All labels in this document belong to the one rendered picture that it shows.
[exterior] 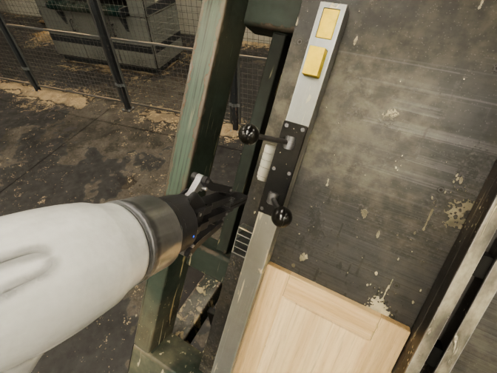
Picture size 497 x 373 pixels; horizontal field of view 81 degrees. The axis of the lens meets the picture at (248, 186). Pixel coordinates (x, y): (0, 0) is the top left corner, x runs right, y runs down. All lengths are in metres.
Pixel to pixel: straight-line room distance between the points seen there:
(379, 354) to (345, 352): 0.07
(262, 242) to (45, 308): 0.49
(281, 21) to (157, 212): 0.54
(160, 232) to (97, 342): 1.82
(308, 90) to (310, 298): 0.44
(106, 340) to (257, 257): 1.53
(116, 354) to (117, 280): 1.78
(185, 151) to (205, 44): 0.24
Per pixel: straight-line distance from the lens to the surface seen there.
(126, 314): 2.11
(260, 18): 0.76
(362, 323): 0.71
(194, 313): 1.14
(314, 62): 0.59
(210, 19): 0.71
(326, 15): 0.63
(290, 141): 0.58
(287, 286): 0.70
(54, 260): 0.24
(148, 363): 1.02
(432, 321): 0.64
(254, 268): 0.69
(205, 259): 0.84
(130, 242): 0.28
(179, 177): 0.72
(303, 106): 0.60
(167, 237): 0.32
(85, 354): 2.11
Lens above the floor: 1.83
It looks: 45 degrees down
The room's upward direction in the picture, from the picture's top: straight up
